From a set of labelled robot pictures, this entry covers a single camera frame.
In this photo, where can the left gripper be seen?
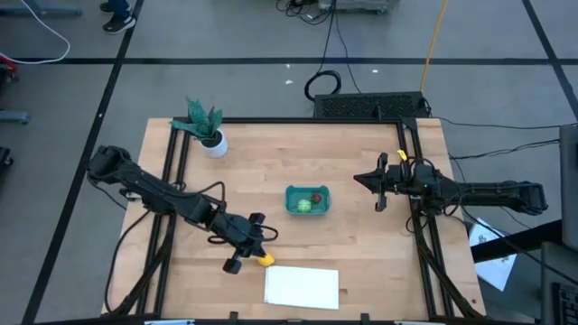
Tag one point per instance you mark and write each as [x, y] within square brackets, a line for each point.
[232, 230]

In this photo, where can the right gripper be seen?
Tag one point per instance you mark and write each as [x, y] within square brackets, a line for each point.
[399, 180]

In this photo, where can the yellow toy lemon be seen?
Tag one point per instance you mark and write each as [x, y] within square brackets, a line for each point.
[267, 261]

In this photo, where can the red toy strawberry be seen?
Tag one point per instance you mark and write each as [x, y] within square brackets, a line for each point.
[316, 198]

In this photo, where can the green toy cabbage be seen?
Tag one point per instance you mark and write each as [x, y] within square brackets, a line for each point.
[304, 206]

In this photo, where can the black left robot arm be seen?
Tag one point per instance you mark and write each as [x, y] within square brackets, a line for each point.
[149, 189]

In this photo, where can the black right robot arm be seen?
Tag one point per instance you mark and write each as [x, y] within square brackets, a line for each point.
[487, 192]

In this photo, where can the yellow tag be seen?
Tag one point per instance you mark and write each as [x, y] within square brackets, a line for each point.
[402, 155]

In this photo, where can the white folded cloth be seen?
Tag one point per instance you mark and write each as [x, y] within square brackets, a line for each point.
[300, 286]

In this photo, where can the teal plastic bin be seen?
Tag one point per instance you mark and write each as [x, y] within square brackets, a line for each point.
[293, 193]

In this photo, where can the black table clamp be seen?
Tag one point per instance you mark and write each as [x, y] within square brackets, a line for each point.
[234, 317]
[365, 318]

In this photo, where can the white plant pot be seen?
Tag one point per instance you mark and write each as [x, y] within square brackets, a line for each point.
[220, 149]

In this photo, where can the silver aluminium profile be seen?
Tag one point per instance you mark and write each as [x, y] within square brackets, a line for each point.
[417, 322]
[169, 322]

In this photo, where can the green snake plant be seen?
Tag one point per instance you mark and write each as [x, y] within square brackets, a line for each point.
[201, 122]

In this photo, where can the white paper sheet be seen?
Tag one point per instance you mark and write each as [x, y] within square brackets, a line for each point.
[492, 266]

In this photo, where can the grey floor device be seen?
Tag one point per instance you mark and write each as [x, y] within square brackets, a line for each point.
[357, 4]

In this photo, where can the grey cabinet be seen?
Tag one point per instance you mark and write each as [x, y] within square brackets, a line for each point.
[570, 189]

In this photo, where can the person's shoe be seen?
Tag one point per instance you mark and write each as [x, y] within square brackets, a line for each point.
[106, 7]
[118, 25]

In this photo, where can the black aluminium table frame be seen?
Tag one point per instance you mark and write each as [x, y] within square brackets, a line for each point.
[316, 120]

